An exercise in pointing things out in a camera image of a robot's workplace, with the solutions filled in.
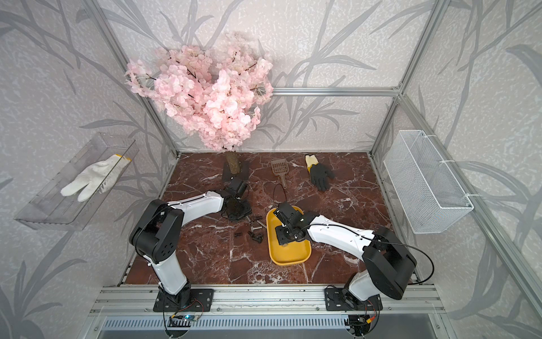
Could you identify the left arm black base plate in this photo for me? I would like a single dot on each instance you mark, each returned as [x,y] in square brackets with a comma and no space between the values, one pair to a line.
[193,300]

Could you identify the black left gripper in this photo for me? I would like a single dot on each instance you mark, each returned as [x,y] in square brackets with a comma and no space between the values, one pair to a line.
[248,211]

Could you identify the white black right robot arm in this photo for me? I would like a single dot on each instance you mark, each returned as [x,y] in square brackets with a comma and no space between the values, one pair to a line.
[388,262]

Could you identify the pink artificial blossom tree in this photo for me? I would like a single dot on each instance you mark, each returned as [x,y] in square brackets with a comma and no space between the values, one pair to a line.
[216,95]

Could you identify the white cotton glove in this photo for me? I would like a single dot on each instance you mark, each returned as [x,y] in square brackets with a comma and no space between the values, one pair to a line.
[98,177]

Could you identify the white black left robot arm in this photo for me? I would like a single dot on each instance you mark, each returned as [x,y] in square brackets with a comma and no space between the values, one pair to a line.
[156,235]

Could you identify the brown plastic slotted scoop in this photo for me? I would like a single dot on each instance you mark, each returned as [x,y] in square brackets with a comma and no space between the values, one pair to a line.
[280,168]

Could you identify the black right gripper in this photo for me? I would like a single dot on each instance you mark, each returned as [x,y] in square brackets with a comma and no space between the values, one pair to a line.
[280,239]

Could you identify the left controller circuit board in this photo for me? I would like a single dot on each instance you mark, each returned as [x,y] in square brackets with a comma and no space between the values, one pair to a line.
[178,321]

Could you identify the black yellow work glove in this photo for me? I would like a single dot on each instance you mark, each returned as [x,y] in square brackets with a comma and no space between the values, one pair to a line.
[320,175]

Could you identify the clear acrylic wall shelf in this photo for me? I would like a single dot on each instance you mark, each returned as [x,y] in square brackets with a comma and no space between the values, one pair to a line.
[72,197]

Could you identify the aluminium front rail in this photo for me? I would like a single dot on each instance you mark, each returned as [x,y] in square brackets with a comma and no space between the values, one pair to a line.
[138,300]

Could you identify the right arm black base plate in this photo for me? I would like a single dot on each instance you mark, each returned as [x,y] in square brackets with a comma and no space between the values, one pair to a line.
[338,299]

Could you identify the yellow plastic storage tray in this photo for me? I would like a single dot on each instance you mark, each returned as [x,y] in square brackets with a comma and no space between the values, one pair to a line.
[285,255]

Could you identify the white wire mesh basket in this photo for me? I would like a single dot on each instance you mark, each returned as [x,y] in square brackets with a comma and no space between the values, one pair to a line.
[430,194]

